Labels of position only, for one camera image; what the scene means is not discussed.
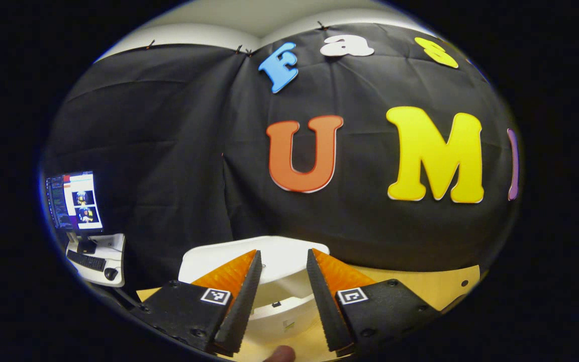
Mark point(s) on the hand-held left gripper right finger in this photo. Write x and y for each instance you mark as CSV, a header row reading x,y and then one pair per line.
x,y
324,306

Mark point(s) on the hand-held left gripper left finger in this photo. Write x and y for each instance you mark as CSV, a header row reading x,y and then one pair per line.
x,y
242,306

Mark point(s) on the white desktop garbage bin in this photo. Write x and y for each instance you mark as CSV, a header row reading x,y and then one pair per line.
x,y
284,266

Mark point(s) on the black computer mouse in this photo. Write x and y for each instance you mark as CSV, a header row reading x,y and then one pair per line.
x,y
111,274

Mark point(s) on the white side table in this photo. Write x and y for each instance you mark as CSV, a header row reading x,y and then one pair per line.
x,y
113,246

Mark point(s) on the black keyboard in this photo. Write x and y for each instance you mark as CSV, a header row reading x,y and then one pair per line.
x,y
86,260

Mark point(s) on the computer monitor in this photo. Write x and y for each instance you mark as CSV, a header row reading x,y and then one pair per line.
x,y
81,201

